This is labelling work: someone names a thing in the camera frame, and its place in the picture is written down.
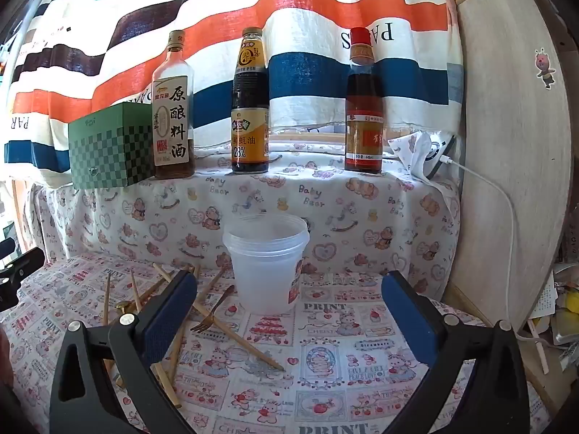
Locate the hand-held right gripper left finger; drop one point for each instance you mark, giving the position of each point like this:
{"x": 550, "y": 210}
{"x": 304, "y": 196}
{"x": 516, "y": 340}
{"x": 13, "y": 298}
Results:
{"x": 169, "y": 316}

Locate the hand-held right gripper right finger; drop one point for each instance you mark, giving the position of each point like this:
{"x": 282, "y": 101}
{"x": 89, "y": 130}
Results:
{"x": 409, "y": 316}

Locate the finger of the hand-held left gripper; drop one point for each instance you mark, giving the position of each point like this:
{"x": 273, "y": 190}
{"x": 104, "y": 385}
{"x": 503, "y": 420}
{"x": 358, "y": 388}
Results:
{"x": 22, "y": 269}

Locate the bunch of wooden chopsticks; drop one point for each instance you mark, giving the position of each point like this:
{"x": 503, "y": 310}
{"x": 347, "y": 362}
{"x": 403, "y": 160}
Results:
{"x": 244, "y": 341}

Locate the clear plastic cup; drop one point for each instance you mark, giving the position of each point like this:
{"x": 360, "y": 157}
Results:
{"x": 262, "y": 275}

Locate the gold fork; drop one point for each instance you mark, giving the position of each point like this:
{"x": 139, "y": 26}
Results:
{"x": 202, "y": 323}

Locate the red print patchwork tablecloth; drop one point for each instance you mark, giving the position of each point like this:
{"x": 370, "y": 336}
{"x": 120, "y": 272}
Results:
{"x": 316, "y": 357}

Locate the bear print white cloth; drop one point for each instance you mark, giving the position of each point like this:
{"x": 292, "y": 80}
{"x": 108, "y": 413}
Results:
{"x": 339, "y": 199}

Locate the green checkered box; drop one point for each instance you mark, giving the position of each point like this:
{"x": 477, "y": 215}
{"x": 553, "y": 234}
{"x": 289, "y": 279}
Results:
{"x": 113, "y": 153}

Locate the heap of papers and packets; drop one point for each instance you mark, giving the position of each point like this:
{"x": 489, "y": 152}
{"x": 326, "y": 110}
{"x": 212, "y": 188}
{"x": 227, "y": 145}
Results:
{"x": 556, "y": 307}

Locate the black phone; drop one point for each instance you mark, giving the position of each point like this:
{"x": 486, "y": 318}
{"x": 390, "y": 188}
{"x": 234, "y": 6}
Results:
{"x": 445, "y": 149}

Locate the clear cooking wine bottle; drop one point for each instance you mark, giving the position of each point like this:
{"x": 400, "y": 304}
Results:
{"x": 172, "y": 122}

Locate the light wooden board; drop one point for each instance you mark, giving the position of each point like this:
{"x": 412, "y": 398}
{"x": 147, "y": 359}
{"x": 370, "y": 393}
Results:
{"x": 506, "y": 144}

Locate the red cap sauce bottle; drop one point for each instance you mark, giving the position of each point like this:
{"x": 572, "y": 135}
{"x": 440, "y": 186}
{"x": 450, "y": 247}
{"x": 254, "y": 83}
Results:
{"x": 363, "y": 99}

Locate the dark oyster sauce bottle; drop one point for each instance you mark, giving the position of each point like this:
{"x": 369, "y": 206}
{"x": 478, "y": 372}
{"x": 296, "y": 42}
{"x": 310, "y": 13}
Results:
{"x": 250, "y": 99}

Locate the cartoon pig sticker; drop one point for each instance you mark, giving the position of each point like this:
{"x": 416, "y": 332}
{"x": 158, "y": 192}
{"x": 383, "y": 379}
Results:
{"x": 546, "y": 70}

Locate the striped curtain cloth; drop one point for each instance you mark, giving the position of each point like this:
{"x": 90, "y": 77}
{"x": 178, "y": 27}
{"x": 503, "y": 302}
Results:
{"x": 316, "y": 9}

